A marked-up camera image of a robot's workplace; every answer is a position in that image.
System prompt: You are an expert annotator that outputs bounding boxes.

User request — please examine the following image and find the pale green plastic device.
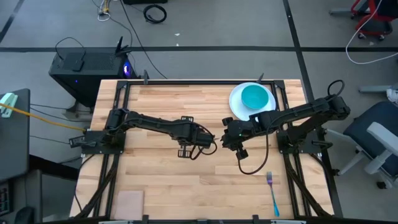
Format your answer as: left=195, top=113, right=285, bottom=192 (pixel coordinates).
left=0, top=92, right=19, bottom=118

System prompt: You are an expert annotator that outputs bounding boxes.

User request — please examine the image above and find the fork with blue handle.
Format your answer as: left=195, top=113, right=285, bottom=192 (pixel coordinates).
left=266, top=170, right=280, bottom=218

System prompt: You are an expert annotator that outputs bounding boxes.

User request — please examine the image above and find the flat black device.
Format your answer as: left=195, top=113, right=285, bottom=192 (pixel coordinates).
left=63, top=52, right=86, bottom=72

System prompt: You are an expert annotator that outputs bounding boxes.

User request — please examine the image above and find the coiled black cable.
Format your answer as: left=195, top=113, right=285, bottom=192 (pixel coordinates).
left=142, top=4, right=168, bottom=24

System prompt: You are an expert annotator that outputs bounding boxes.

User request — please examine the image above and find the long black floor cable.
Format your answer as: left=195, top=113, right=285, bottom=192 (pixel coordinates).
left=119, top=0, right=169, bottom=80

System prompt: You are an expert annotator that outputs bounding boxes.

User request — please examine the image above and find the white cable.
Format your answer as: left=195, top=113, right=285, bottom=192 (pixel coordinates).
left=345, top=0, right=398, bottom=65

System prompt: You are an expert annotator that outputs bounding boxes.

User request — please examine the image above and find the teal bowl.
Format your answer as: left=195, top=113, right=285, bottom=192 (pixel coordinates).
left=241, top=85, right=269, bottom=110

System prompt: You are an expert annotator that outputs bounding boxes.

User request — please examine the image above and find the yellow cable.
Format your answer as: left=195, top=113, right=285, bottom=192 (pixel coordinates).
left=0, top=103, right=86, bottom=132

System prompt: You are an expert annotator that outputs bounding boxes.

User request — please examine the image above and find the black side desk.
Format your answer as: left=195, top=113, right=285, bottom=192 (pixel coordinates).
left=0, top=88, right=31, bottom=183

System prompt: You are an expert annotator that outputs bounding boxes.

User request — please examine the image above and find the white cloth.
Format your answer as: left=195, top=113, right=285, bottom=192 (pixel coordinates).
left=386, top=86, right=398, bottom=105

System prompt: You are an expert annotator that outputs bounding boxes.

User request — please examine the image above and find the white round plate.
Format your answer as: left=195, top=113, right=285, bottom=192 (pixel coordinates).
left=228, top=82, right=277, bottom=122

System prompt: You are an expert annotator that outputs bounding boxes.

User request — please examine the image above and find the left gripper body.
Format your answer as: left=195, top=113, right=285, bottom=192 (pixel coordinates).
left=177, top=115, right=197, bottom=159

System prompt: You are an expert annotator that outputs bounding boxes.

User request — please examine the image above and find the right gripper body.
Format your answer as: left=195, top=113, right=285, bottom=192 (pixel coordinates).
left=221, top=117, right=259, bottom=161

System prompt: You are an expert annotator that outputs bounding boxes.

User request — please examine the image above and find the blue office chair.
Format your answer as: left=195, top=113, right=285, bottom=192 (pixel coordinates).
left=326, top=101, right=398, bottom=190

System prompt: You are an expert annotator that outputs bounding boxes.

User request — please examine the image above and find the black computer tower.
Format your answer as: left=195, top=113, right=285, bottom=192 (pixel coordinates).
left=49, top=46, right=137, bottom=108

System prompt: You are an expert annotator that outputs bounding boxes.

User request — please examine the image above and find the red chair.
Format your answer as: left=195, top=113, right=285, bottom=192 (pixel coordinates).
left=350, top=0, right=395, bottom=41

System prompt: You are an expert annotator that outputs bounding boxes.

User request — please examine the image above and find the black aluminium table frame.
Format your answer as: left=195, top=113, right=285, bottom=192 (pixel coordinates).
left=74, top=79, right=343, bottom=224

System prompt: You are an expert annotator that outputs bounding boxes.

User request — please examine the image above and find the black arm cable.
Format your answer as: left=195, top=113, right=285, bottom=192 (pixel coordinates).
left=238, top=119, right=271, bottom=175

